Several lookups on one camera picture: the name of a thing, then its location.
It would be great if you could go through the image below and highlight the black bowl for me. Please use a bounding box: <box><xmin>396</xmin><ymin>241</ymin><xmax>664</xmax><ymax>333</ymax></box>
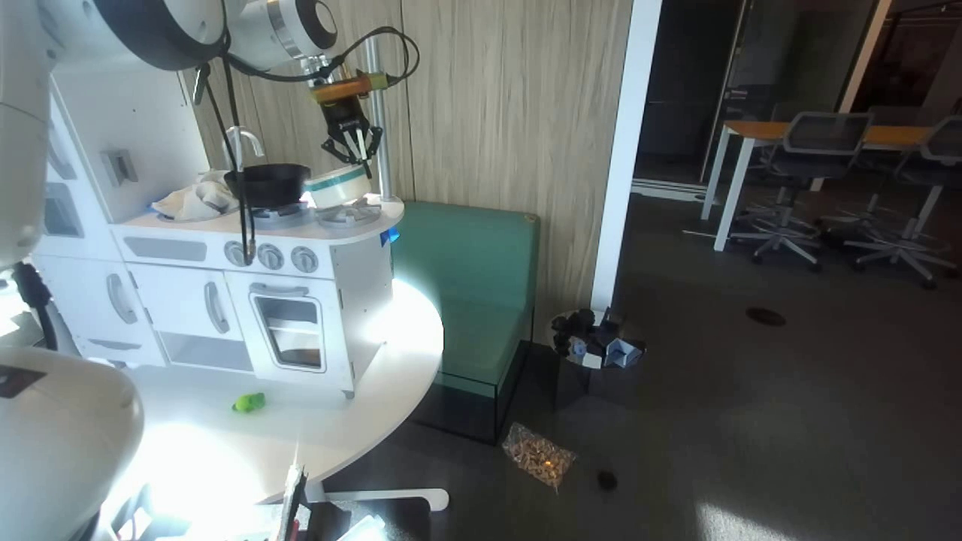
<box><xmin>223</xmin><ymin>163</ymin><xmax>312</xmax><ymax>210</ymax></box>

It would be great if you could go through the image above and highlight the grey toy burner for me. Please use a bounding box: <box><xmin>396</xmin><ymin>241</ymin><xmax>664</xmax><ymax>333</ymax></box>
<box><xmin>315</xmin><ymin>198</ymin><xmax>383</xmax><ymax>228</ymax></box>
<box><xmin>250</xmin><ymin>204</ymin><xmax>310</xmax><ymax>231</ymax></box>

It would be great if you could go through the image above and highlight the cabinet door handle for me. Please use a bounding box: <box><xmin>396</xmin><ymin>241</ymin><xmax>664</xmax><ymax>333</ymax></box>
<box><xmin>204</xmin><ymin>281</ymin><xmax>231</xmax><ymax>334</ymax></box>
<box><xmin>106</xmin><ymin>274</ymin><xmax>139</xmax><ymax>325</ymax></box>

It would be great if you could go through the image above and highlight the white cabinet door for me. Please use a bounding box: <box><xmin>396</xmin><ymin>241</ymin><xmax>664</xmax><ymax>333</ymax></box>
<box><xmin>126</xmin><ymin>264</ymin><xmax>253</xmax><ymax>343</ymax></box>
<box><xmin>33</xmin><ymin>255</ymin><xmax>165</xmax><ymax>367</ymax></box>

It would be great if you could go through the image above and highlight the white toy kitchen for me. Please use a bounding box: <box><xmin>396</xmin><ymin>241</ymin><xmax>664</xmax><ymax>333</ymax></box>
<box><xmin>30</xmin><ymin>36</ymin><xmax>407</xmax><ymax>400</ymax></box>

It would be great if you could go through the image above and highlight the black trash bin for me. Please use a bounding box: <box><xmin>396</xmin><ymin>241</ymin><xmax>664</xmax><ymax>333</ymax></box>
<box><xmin>550</xmin><ymin>307</ymin><xmax>648</xmax><ymax>412</ymax></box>

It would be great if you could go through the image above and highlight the white table with wooden top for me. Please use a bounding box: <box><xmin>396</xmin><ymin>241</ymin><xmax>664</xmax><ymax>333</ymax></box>
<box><xmin>700</xmin><ymin>119</ymin><xmax>962</xmax><ymax>253</ymax></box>

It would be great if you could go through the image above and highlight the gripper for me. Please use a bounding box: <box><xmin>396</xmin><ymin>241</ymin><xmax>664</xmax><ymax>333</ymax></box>
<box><xmin>319</xmin><ymin>98</ymin><xmax>384</xmax><ymax>180</ymax></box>

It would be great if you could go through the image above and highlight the toy oven door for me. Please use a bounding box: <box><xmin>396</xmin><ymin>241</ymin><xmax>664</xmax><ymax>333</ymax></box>
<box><xmin>225</xmin><ymin>270</ymin><xmax>355</xmax><ymax>385</ymax></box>

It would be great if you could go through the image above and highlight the toy kitchen tap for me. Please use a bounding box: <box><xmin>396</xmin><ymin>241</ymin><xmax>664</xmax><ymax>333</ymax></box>
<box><xmin>223</xmin><ymin>125</ymin><xmax>266</xmax><ymax>171</ymax></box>

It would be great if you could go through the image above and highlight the grey office chair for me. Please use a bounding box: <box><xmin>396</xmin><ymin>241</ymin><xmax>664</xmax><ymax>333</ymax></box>
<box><xmin>728</xmin><ymin>111</ymin><xmax>874</xmax><ymax>273</ymax></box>
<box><xmin>840</xmin><ymin>114</ymin><xmax>962</xmax><ymax>291</ymax></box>

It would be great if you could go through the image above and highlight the white bowl with teal stripe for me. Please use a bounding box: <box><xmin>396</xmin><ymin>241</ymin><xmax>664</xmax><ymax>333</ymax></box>
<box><xmin>304</xmin><ymin>165</ymin><xmax>374</xmax><ymax>210</ymax></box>

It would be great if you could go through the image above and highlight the silver rod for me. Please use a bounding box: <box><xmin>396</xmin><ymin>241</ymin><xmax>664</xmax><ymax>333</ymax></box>
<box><xmin>364</xmin><ymin>36</ymin><xmax>397</xmax><ymax>201</ymax></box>

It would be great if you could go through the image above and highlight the clear bag of snacks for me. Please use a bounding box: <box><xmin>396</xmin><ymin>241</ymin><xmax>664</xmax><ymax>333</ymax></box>
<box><xmin>501</xmin><ymin>422</ymin><xmax>578</xmax><ymax>494</ymax></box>

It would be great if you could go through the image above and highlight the white cloth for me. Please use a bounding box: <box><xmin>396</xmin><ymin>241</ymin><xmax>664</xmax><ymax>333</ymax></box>
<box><xmin>150</xmin><ymin>171</ymin><xmax>243</xmax><ymax>223</ymax></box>

